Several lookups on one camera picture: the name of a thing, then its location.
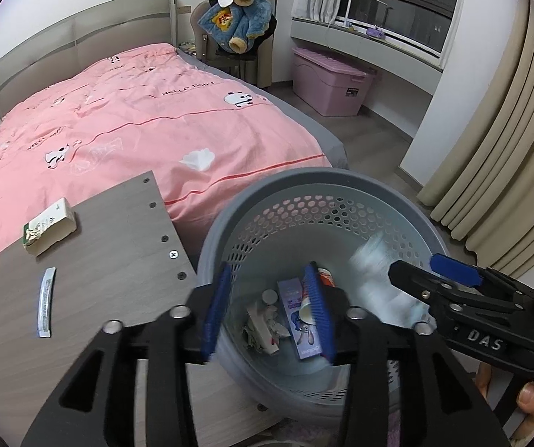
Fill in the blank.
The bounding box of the purple toothpaste box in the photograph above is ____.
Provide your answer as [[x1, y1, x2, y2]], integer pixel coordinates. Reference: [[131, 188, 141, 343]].
[[277, 279, 321, 360]]

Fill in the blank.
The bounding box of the red and white paper cup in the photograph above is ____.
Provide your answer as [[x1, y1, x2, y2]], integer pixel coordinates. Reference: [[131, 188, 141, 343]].
[[296, 266, 336, 327]]

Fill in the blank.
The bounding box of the white paper ball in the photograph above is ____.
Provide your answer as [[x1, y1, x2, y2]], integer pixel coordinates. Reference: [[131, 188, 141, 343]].
[[243, 303, 290, 355]]

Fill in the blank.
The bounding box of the grey perforated plastic trash basket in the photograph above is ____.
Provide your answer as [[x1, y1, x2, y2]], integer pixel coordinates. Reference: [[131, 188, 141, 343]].
[[198, 168, 447, 424]]

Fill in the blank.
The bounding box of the right hand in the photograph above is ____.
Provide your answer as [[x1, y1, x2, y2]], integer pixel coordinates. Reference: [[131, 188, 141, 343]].
[[473, 362, 534, 441]]

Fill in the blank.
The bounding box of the white sachet strip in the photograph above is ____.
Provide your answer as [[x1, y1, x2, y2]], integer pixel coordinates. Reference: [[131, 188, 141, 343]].
[[37, 267, 57, 338]]

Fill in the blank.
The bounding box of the beige curtain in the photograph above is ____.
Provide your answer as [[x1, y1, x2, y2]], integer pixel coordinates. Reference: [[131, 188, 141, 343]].
[[417, 0, 534, 278]]

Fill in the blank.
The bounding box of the small green white box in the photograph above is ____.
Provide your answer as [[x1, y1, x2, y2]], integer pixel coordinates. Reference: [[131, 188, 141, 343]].
[[22, 198, 78, 256]]

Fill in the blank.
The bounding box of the pink plastic storage box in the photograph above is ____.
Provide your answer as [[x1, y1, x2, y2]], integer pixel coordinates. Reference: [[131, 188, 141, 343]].
[[292, 47, 375, 117]]

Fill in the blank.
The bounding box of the pink bed duvet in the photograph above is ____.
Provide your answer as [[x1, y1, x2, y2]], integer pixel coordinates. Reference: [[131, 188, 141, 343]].
[[0, 44, 331, 254]]

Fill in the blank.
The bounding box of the dark chair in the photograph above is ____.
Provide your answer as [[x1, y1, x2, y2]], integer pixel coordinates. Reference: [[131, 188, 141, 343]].
[[190, 0, 277, 89]]

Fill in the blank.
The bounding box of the blue plush jacket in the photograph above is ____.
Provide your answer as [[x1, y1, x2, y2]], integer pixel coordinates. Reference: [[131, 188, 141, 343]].
[[199, 0, 273, 51]]

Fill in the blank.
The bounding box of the grey upholstered bed headboard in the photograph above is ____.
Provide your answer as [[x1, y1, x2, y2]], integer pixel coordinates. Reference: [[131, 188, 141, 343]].
[[0, 0, 178, 117]]

